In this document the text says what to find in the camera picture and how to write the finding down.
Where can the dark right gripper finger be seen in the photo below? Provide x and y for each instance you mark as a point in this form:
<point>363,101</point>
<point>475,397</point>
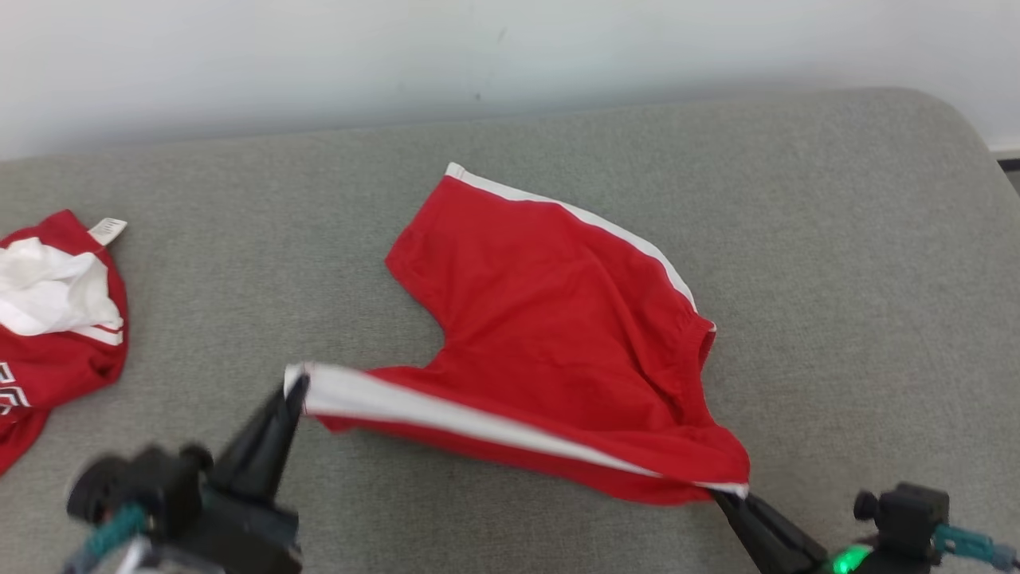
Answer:
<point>757,542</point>
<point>789,542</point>

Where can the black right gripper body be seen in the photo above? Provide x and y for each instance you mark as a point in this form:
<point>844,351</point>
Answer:
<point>857,562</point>

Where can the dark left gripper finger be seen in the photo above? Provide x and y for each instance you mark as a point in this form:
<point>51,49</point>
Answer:
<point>251,446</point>
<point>275,470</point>

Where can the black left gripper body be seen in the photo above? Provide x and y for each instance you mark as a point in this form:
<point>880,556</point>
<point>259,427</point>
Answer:
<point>247,534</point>

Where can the red jersey with number print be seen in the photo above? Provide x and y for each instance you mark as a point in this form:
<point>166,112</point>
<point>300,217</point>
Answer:
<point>64,367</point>

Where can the red shorts with white stripe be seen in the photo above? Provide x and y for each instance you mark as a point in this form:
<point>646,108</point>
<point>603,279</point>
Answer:
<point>558,335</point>

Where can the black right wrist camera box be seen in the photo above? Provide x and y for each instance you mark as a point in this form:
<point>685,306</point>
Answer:
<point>908,518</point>

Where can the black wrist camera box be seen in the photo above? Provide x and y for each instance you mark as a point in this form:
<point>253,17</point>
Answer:
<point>908,518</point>
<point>143,482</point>

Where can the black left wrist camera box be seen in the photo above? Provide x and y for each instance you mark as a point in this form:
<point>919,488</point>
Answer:
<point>143,482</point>

